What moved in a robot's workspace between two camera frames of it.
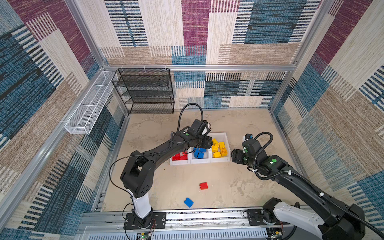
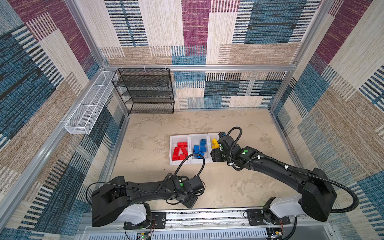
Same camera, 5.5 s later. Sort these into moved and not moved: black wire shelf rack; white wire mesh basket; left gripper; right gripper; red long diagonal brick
Moved: right gripper; left gripper
Not moved: red long diagonal brick; black wire shelf rack; white wire mesh basket
